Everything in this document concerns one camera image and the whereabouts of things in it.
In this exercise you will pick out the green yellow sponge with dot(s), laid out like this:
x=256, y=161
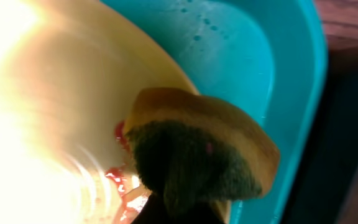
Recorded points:
x=191, y=149

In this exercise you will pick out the black water tray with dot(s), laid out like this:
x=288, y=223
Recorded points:
x=326, y=185

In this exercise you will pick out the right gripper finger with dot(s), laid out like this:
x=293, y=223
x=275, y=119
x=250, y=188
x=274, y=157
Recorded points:
x=154, y=212

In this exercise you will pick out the teal plastic tray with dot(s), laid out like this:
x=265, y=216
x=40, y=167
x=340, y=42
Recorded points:
x=268, y=57

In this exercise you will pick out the yellow-green plate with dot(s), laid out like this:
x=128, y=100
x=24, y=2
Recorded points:
x=69, y=73

